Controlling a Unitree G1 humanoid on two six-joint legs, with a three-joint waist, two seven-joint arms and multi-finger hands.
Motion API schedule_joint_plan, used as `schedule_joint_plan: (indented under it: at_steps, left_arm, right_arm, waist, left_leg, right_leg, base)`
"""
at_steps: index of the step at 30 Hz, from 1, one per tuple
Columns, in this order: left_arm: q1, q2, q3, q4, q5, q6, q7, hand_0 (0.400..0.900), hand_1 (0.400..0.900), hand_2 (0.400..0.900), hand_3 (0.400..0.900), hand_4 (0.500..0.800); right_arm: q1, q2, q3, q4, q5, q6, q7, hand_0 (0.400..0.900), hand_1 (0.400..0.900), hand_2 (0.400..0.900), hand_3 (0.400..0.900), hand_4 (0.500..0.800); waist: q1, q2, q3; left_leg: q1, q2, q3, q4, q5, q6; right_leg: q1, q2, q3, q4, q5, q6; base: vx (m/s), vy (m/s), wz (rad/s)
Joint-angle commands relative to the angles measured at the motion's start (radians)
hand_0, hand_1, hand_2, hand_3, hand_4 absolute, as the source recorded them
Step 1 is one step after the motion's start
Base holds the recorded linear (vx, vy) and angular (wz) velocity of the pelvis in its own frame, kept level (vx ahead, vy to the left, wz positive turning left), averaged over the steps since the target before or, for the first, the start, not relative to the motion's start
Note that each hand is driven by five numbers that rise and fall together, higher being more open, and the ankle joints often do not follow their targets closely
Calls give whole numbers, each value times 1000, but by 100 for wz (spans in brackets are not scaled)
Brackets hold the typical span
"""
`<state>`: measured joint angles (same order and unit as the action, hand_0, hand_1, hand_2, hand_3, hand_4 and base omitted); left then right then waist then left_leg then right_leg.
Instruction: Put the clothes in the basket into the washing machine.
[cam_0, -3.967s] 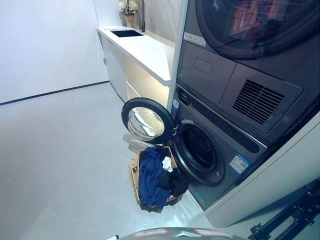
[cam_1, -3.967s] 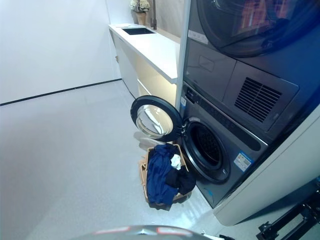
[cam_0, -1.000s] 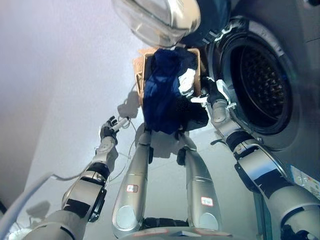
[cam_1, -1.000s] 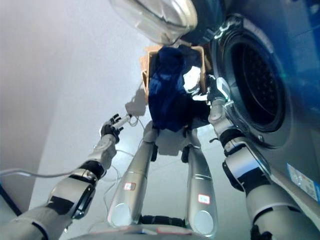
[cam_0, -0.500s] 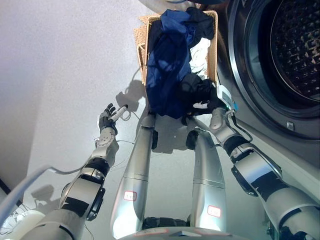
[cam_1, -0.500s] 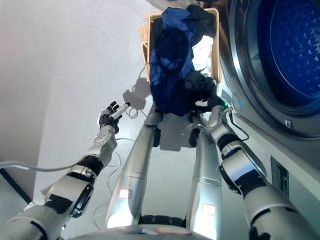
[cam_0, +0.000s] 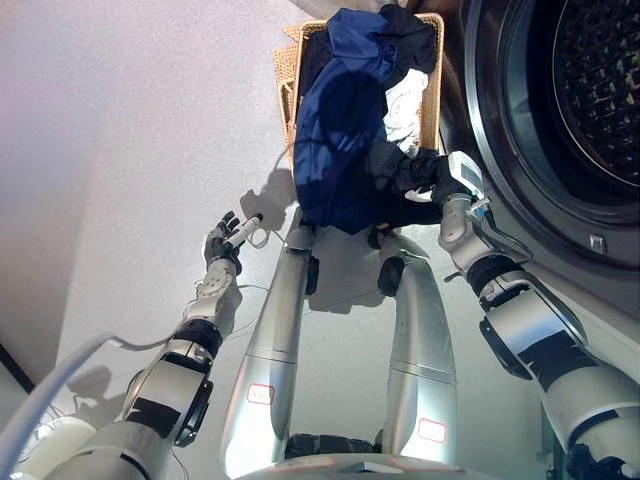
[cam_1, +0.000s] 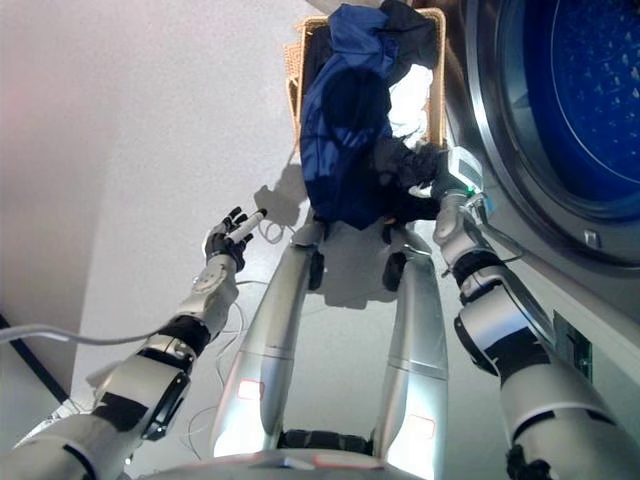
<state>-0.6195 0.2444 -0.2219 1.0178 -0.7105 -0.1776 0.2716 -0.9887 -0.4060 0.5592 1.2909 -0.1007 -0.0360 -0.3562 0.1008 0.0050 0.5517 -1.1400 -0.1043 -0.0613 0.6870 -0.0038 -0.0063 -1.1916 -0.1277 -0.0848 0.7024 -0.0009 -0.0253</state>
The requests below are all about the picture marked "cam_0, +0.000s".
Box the blue garment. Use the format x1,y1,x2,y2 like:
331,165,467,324
292,7,402,236

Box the thick white cable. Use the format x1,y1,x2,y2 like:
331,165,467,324
0,329,169,454

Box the thin white cable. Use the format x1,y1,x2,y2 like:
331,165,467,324
245,149,296,251

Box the black garment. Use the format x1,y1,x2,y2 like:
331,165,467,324
377,3,437,77
363,142,452,227

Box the white garment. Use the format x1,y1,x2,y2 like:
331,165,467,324
382,67,431,157

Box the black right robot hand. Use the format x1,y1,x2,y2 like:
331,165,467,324
404,150,486,207

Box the silver right robot leg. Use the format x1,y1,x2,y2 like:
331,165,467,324
368,223,459,457

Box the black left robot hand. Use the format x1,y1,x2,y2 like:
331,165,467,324
203,210,265,275

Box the woven wicker laundry basket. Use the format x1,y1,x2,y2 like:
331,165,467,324
272,12,446,157

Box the dark grey washing machine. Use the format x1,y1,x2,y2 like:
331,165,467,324
439,0,640,321

